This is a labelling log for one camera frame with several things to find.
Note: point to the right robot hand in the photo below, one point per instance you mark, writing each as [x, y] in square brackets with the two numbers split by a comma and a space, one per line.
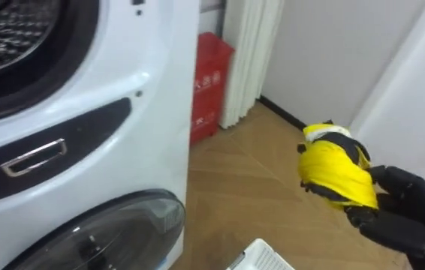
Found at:
[404, 213]

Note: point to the yellow and black cloth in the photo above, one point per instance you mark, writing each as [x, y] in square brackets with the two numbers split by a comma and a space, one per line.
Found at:
[330, 168]

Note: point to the white cabinet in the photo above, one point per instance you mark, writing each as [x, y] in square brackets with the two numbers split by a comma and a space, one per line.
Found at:
[415, 90]

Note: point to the white laundry basket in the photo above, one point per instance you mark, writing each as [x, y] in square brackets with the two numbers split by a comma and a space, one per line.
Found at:
[259, 257]

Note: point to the white folding screen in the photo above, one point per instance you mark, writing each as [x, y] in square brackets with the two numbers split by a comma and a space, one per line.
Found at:
[246, 56]

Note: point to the red fire extinguisher box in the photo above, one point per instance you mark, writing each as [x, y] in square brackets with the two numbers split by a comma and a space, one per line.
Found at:
[207, 86]

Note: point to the white stacked washing machines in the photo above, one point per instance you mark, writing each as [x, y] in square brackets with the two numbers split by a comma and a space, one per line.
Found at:
[130, 75]

